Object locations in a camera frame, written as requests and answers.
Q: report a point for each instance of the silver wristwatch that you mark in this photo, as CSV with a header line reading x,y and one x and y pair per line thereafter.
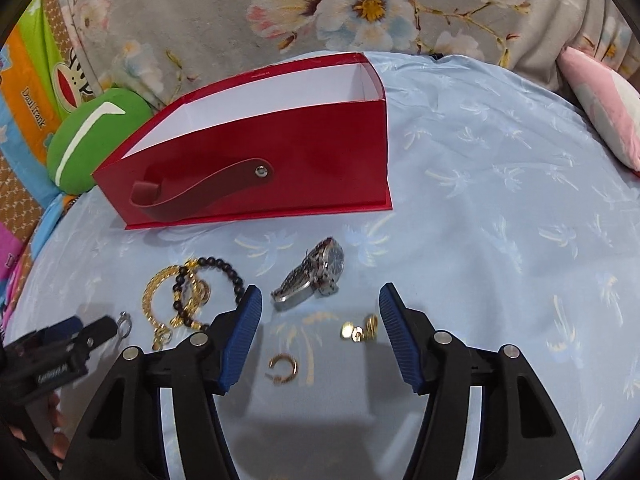
x,y
325,262

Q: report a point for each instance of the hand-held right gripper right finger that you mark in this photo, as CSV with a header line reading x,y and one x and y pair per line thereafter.
x,y
400,345

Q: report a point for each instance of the pink pillow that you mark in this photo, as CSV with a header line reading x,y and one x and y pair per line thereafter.
x,y
605,105

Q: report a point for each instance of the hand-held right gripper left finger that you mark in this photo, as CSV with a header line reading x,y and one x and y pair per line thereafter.
x,y
242,340

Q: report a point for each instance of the light blue palm-print cloth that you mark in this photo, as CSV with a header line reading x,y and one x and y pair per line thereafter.
x,y
500,210

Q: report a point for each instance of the person's left hand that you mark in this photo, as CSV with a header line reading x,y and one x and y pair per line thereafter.
x,y
56,442

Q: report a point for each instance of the grey floral blanket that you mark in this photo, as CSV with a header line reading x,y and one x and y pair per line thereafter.
x,y
200,20

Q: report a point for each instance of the red box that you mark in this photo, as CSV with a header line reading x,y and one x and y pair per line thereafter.
x,y
300,160

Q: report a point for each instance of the green pillow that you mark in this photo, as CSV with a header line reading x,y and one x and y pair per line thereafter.
x,y
95,135

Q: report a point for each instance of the gold stud earring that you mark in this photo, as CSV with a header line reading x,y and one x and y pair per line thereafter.
x,y
346,331
358,333

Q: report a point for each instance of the colourful printed blanket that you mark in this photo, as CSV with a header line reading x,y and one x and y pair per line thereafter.
x,y
30,95

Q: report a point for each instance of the gold hoop earring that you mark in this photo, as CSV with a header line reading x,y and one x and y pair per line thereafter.
x,y
295,366

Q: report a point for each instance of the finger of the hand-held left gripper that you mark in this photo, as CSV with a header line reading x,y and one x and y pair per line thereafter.
x,y
97,332
62,330

